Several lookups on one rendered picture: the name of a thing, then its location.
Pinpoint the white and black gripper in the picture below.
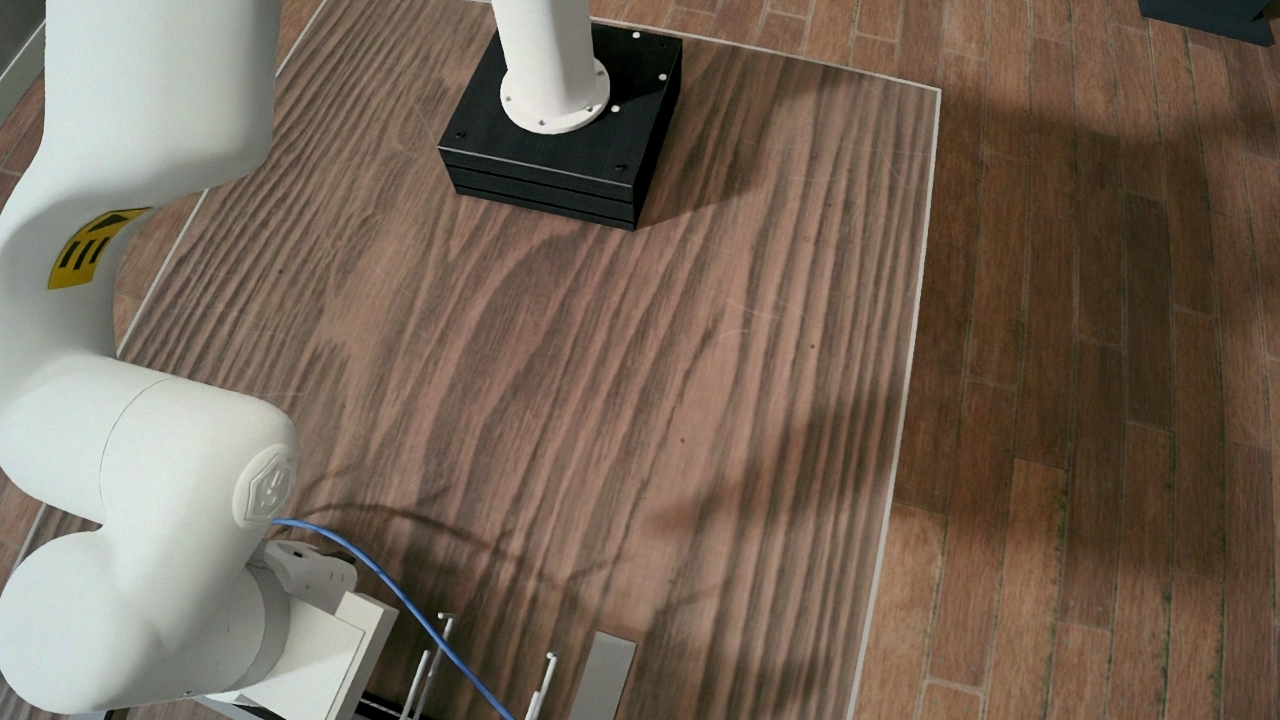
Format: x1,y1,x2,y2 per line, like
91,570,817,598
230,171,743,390
206,541,357,706

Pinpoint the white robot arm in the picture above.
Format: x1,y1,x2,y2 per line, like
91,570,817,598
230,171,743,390
0,0,611,720

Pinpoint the dark grey metal rack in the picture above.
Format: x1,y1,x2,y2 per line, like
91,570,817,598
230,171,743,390
68,612,634,720

